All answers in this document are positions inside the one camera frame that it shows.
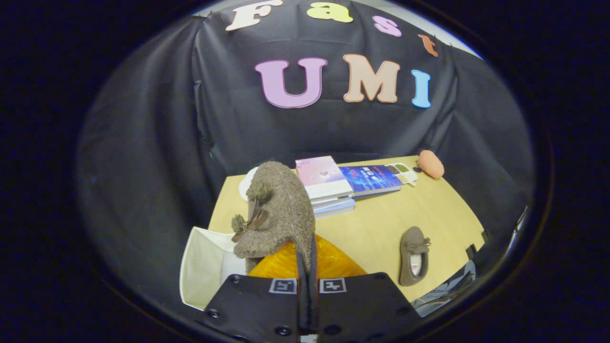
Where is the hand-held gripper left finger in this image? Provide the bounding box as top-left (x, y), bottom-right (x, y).
top-left (198, 238), bottom-right (309, 343)

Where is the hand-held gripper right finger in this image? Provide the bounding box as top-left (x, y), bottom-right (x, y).
top-left (307, 233), bottom-right (423, 343)

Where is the white fabric storage box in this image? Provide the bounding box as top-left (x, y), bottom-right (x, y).
top-left (179, 226), bottom-right (249, 311)

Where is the brown fuzzy shoe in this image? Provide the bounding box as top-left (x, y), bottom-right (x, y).
top-left (399, 226), bottom-right (431, 286)
top-left (231, 161), bottom-right (316, 275)

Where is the white book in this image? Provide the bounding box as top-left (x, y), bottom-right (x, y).
top-left (311, 196), bottom-right (356, 219)

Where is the white round object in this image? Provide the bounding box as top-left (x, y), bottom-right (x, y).
top-left (238, 166), bottom-right (260, 202)

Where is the blue cover book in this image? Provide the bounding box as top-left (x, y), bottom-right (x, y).
top-left (339, 164), bottom-right (404, 199)

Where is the pink cover book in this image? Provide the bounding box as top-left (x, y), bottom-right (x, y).
top-left (295, 156), bottom-right (356, 201)

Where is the orange fuzzy toy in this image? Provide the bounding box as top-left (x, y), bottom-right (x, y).
top-left (417, 150), bottom-right (445, 181)

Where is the black backdrop cloth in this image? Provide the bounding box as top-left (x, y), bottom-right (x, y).
top-left (76, 0), bottom-right (535, 305)

